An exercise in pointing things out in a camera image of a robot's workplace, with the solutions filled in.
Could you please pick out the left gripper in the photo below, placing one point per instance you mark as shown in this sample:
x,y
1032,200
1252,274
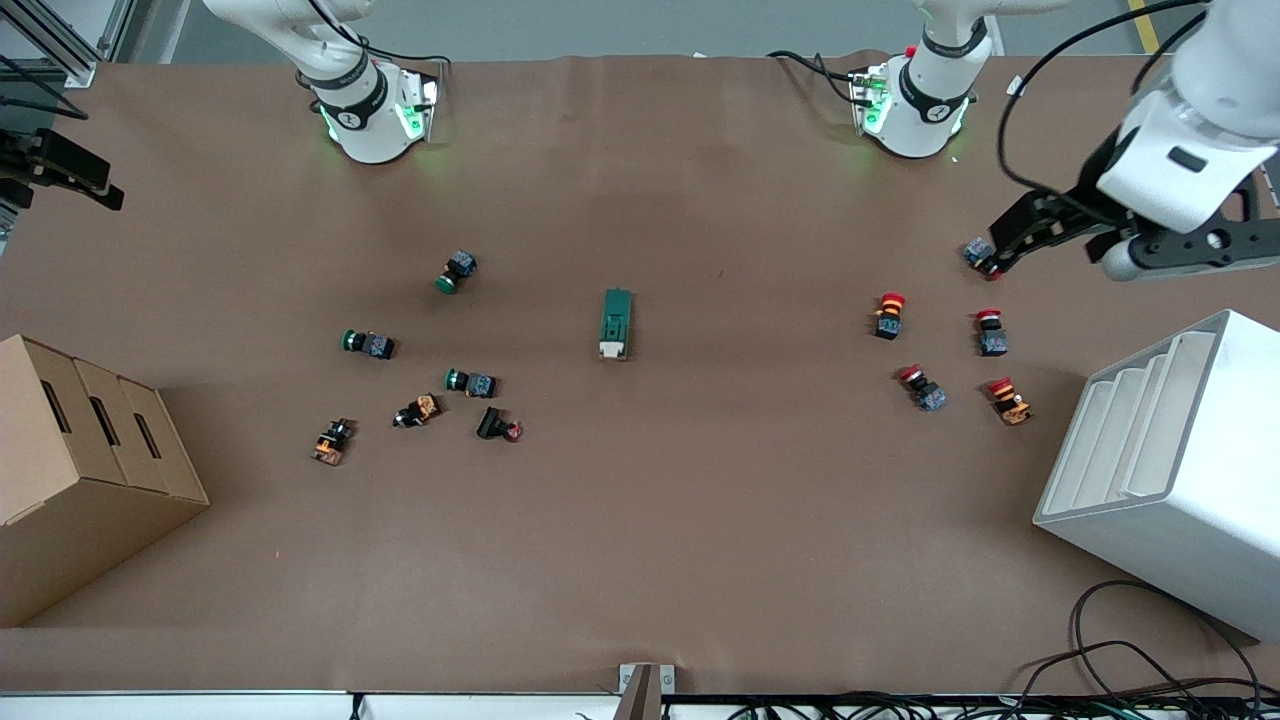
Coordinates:
x,y
1091,197

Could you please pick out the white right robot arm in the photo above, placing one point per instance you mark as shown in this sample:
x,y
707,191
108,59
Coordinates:
x,y
360,110

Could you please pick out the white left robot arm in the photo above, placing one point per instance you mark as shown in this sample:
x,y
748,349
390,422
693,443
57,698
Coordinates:
x,y
930,100

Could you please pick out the red mushroom button blue block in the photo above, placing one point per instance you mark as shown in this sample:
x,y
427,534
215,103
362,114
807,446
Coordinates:
x,y
930,396
976,250
992,342

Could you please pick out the small white paper tag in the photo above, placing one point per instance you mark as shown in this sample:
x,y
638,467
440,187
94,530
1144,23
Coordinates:
x,y
1016,86

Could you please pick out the red mushroom button orange block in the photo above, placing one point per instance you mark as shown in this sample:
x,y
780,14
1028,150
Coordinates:
x,y
1012,408

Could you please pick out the white plastic compartment bin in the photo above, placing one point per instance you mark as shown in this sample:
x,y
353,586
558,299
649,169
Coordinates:
x,y
1170,480

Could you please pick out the brown cardboard compartment box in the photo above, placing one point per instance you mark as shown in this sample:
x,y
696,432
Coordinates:
x,y
90,480

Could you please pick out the green mushroom push button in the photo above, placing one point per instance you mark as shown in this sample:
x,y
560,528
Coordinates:
x,y
478,384
375,346
458,268

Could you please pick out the black push button orange block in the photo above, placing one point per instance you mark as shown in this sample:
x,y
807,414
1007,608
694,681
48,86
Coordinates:
x,y
330,445

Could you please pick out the square black push button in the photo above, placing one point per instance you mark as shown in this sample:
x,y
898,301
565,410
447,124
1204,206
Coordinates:
x,y
492,424

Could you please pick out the brown paper table cover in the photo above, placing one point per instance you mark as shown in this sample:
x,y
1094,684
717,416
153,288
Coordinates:
x,y
700,520

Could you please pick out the black selector switch orange block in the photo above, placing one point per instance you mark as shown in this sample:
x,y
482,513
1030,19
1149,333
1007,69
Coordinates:
x,y
420,409

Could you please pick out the white table edge rail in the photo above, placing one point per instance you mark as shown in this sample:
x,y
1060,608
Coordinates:
x,y
200,706

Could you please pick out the silver metal edge bracket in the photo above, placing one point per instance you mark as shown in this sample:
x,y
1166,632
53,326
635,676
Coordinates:
x,y
645,690

